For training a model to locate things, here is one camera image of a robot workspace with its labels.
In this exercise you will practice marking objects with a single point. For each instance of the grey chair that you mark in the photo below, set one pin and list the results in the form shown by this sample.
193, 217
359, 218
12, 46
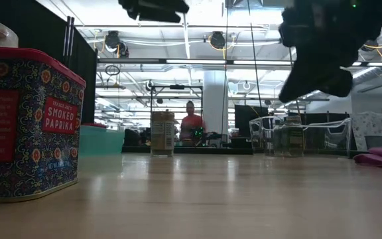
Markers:
376, 142

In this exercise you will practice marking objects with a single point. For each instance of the black curtain partition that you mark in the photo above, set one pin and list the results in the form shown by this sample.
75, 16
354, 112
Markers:
85, 83

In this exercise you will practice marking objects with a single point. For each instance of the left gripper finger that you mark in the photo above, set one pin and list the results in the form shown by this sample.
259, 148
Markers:
161, 17
164, 6

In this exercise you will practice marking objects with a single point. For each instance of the spice jar with green lid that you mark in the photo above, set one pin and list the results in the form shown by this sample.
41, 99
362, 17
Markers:
279, 141
295, 137

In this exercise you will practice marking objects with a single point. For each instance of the purple folded cloth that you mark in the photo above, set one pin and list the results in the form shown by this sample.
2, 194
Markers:
380, 159

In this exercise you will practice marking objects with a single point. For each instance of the white building column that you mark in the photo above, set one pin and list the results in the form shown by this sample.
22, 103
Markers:
214, 99

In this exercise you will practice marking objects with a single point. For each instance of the thin metal rod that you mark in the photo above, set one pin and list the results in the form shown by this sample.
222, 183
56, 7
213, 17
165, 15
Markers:
66, 33
71, 33

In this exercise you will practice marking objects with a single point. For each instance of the black table frame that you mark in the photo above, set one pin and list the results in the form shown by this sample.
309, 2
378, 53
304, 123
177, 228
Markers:
177, 150

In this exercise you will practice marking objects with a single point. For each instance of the black monitor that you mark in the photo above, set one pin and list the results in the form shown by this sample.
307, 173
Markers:
244, 121

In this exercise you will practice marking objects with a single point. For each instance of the white patterned board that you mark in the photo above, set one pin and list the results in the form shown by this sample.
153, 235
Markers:
368, 127

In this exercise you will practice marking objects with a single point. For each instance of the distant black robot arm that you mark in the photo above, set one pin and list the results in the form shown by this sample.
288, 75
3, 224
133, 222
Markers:
198, 134

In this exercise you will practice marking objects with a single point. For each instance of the clear plastic bin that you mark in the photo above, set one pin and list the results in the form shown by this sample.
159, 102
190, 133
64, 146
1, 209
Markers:
330, 142

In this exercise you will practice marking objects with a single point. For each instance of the long ceiling light bar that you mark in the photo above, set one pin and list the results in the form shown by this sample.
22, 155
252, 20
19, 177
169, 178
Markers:
194, 61

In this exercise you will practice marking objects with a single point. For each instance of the black chair back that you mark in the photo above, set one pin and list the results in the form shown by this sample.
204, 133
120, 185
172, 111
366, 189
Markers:
131, 137

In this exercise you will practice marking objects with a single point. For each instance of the distant black rig frame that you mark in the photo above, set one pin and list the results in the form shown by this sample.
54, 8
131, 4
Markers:
176, 87

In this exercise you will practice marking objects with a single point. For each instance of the person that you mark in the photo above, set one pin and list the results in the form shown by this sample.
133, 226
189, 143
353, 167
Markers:
191, 124

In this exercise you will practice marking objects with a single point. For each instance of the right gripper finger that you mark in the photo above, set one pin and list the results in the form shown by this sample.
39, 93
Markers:
313, 76
338, 86

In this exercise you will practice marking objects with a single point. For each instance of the teal plastic bin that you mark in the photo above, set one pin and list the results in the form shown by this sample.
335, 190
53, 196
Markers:
101, 141

